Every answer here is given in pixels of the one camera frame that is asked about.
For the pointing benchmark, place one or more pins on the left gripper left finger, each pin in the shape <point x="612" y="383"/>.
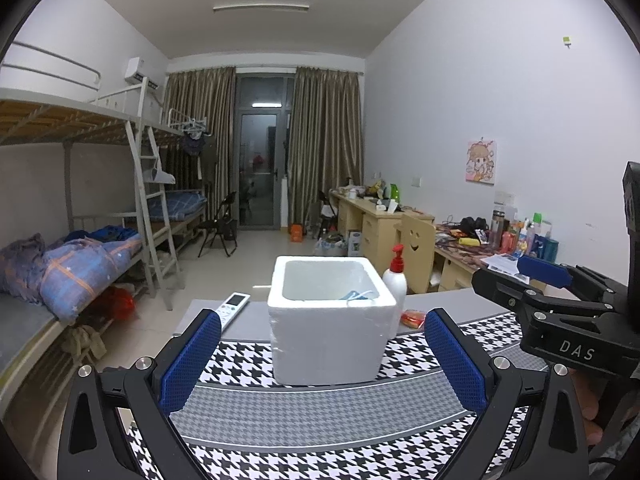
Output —
<point x="181" y="362"/>

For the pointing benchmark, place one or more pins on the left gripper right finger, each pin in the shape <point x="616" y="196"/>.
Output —
<point x="463" y="360"/>

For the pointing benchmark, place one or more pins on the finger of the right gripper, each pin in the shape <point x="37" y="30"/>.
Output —
<point x="545" y="272"/>
<point x="505" y="291"/>

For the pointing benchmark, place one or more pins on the person's right hand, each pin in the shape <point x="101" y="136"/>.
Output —
<point x="588" y="390"/>

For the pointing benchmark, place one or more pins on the white papers on desk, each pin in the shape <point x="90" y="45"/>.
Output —
<point x="506" y="265"/>

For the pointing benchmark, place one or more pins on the houndstooth table mat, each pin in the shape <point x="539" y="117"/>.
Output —
<point x="239" y="423"/>

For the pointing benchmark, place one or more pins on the white remote control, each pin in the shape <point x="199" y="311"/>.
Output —
<point x="230" y="308"/>

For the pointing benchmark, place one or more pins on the red snack packet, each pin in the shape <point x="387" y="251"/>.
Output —
<point x="413" y="319"/>

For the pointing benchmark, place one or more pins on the wooden smiley chair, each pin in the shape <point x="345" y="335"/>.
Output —
<point x="418" y="237"/>

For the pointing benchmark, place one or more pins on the white pump lotion bottle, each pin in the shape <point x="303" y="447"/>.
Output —
<point x="395" y="280"/>

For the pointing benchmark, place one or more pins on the wooden desk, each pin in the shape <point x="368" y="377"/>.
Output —
<point x="435" y="259"/>

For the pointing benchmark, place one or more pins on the black folding chair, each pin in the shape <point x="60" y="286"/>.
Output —
<point x="222" y="227"/>

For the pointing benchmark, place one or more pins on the white foam box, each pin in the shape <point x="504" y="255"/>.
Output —
<point x="330" y="320"/>

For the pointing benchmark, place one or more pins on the blue plaid quilt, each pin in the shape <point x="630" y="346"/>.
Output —
<point x="69" y="274"/>

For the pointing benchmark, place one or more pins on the grey trash bucket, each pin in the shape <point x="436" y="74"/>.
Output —
<point x="333" y="247"/>

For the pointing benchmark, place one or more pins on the orange item on floor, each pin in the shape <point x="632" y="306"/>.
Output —
<point x="296" y="233"/>

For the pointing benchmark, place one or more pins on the right brown curtain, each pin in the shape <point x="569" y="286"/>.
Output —
<point x="326" y="141"/>

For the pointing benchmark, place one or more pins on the brown curtain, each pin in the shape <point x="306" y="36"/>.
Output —
<point x="326" y="141"/>
<point x="202" y="162"/>

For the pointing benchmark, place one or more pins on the metal bunk bed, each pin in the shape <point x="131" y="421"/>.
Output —
<point x="75" y="158"/>

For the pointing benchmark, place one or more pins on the left brown curtain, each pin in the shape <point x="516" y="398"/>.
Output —
<point x="202" y="162"/>

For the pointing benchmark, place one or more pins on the glass balcony door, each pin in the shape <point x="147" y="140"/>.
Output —
<point x="263" y="111"/>

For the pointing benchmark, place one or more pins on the ceiling tube light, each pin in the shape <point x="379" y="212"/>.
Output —
<point x="277" y="6"/>

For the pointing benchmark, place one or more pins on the anime wall poster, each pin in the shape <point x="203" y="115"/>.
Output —
<point x="481" y="159"/>

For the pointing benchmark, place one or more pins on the wall air conditioner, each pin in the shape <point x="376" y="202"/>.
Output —
<point x="137" y="70"/>

